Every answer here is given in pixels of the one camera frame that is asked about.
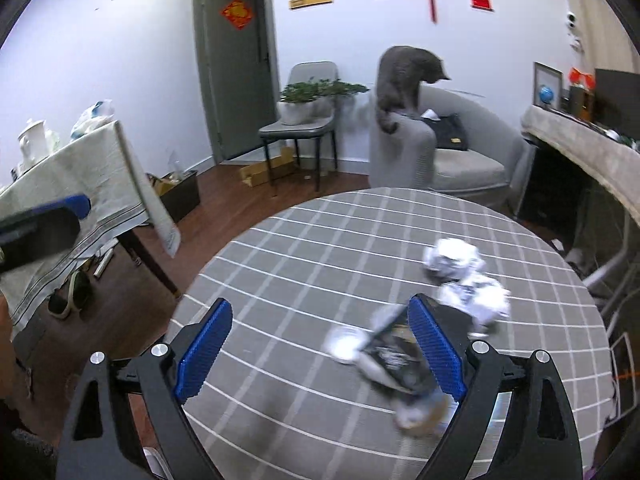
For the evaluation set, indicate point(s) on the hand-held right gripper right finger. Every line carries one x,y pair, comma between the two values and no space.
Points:
435,355

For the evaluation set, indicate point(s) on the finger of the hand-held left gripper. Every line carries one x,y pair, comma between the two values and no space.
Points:
45,227

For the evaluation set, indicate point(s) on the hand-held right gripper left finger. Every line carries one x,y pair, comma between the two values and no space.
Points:
202,350

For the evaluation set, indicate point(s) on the black snack packet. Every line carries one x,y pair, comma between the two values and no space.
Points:
392,355

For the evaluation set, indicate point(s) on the crumpled brown wrapper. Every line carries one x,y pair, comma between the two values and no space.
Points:
420,415

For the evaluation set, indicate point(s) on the silver foil roll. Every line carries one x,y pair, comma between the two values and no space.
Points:
103,265

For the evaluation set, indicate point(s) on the beige tablecloth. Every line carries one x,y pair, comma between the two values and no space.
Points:
85,170

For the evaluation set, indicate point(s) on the black and beige slipper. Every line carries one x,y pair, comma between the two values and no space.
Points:
70,297

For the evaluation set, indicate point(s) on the white teapot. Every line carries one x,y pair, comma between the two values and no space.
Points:
32,142

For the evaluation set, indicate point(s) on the crumpled white tissue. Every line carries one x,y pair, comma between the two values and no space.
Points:
345,345

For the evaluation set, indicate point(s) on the dark wooden table leg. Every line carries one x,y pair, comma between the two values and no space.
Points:
147,260

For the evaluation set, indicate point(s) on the white plastic bag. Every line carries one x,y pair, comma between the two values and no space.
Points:
90,120

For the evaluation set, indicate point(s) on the black storage box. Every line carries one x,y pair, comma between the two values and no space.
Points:
180,195

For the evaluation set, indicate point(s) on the grey armchair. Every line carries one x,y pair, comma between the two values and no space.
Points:
465,170

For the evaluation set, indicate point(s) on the white metal rack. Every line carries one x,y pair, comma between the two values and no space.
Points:
605,272

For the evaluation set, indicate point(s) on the cardboard box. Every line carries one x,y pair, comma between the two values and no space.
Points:
260,170

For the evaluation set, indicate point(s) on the black handbag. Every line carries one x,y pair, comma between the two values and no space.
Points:
451,134

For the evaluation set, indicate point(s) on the grey door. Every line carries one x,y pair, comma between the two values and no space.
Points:
235,85

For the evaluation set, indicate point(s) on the grey dining chair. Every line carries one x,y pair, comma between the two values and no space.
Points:
295,131

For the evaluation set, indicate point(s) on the beige cabinet cover cloth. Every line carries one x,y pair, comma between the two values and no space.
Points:
580,145

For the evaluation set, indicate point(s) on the potted green plant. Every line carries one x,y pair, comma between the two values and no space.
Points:
297,110

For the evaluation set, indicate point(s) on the grey cat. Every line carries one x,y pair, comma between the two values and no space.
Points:
400,80

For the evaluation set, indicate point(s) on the blue globe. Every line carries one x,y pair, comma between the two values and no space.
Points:
546,94

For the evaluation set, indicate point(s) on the red diamond door decoration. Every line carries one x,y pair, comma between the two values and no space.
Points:
236,14

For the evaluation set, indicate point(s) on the framed picture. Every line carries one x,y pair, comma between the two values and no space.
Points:
547,75

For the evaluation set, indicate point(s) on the red paper ornament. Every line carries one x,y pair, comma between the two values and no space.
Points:
581,77

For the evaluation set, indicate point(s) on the black monitor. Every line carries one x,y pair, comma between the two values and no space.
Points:
617,97

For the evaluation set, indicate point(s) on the white security camera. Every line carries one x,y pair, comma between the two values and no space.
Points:
572,22

